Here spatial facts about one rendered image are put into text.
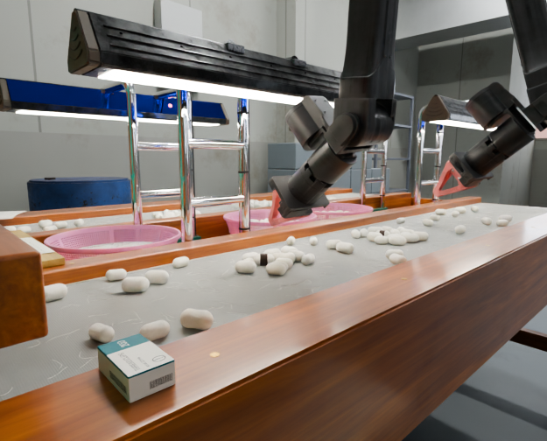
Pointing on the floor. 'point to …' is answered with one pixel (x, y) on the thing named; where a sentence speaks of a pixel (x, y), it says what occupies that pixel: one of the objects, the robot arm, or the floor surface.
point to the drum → (77, 192)
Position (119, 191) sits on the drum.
